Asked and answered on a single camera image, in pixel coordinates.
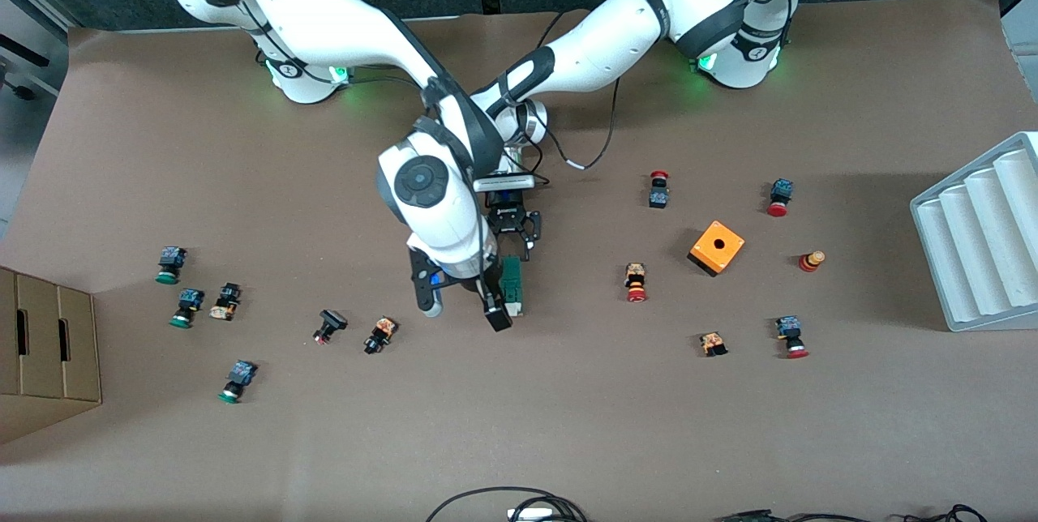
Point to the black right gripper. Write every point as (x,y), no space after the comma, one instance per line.
(487,293)

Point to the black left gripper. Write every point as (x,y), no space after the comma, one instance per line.
(508,216)

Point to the green load switch white slider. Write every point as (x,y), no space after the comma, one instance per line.
(514,279)

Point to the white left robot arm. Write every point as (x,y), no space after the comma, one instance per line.
(616,36)

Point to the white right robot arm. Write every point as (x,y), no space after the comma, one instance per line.
(340,11)

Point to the brown paper table cover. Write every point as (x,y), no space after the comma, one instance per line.
(519,408)

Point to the red mushroom button orange block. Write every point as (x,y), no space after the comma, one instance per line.
(636,275)

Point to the red button black block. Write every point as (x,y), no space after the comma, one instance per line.
(658,196)

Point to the black square button red base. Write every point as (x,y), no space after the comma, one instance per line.
(331,321)

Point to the white plug adapter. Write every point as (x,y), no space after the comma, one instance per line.
(531,514)

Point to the small orange contact block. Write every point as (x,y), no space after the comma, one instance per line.
(713,341)

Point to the red button blue block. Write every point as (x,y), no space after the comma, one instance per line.
(789,331)
(780,191)

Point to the green push button blue block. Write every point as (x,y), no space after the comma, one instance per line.
(239,376)
(188,305)
(170,264)

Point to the red yellow knob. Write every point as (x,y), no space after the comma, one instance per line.
(809,262)

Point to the cardboard box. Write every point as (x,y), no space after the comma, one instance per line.
(49,360)

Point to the grey ribbed tray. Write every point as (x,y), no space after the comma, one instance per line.
(973,246)

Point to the black selector switch orange block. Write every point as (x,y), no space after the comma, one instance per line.
(381,333)

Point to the orange button enclosure box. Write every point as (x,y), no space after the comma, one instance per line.
(724,254)

